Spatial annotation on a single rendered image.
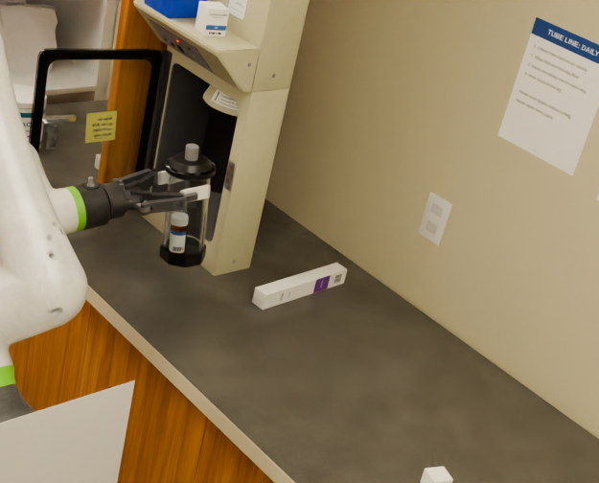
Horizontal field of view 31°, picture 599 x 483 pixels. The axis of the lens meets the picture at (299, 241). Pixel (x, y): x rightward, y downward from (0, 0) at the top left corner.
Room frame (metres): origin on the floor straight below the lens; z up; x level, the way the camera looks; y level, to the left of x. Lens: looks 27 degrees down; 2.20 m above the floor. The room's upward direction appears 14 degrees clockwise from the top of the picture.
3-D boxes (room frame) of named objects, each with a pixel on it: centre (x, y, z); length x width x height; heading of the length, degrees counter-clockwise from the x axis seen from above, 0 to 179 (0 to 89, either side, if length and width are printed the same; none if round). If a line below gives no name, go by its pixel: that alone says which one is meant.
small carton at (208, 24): (2.22, 0.29, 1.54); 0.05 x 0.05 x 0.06; 35
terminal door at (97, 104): (2.29, 0.54, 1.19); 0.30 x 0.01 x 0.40; 130
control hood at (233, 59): (2.26, 0.33, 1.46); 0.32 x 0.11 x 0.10; 47
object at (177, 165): (2.08, 0.27, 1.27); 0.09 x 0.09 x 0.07
